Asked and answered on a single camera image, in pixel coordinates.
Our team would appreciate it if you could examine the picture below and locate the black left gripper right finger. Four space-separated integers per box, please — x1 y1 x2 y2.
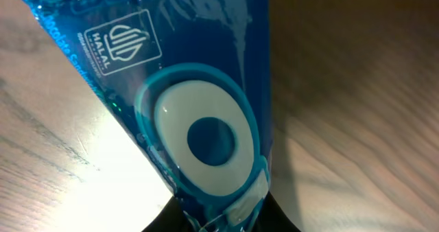
253 192 300 232

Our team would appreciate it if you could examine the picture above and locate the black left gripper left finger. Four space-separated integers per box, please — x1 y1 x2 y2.
142 197 192 232

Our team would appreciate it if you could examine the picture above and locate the blue Oreo cookie pack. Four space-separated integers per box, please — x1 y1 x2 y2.
23 0 272 231

